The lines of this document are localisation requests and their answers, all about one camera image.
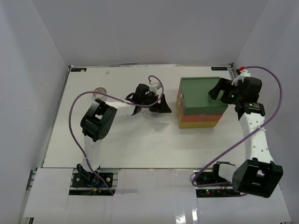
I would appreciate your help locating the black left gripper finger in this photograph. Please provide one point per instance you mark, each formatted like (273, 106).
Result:
(156, 109)
(164, 108)

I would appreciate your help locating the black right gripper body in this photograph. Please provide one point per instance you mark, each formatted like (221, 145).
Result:
(231, 94)

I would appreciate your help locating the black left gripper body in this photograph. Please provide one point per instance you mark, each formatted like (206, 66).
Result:
(152, 98)

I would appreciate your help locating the small clear tape roll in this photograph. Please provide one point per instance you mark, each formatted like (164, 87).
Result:
(147, 114)

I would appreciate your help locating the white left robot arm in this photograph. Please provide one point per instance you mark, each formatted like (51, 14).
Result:
(97, 121)

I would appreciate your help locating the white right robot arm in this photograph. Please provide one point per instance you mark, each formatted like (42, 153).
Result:
(258, 175)

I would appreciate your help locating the green drawer box shell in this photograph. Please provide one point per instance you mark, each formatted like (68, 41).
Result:
(195, 100)

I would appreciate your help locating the black label right corner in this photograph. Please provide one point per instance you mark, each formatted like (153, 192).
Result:
(219, 68)

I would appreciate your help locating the black label corner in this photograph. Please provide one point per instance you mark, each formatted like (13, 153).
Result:
(78, 69)
(219, 68)

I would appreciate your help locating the yellow drawer box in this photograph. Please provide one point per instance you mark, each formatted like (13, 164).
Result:
(197, 124)

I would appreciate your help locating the large clear tape roll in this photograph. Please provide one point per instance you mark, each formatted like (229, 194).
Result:
(100, 93)

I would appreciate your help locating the black label left corner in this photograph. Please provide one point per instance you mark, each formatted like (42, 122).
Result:
(78, 69)

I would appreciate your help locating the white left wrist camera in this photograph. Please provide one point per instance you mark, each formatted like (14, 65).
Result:
(154, 87)

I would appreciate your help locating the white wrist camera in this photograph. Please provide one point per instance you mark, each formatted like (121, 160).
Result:
(242, 73)
(154, 87)

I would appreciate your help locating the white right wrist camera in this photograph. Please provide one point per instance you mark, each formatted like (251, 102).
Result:
(242, 73)

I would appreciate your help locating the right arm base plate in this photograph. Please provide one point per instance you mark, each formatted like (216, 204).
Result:
(206, 178)

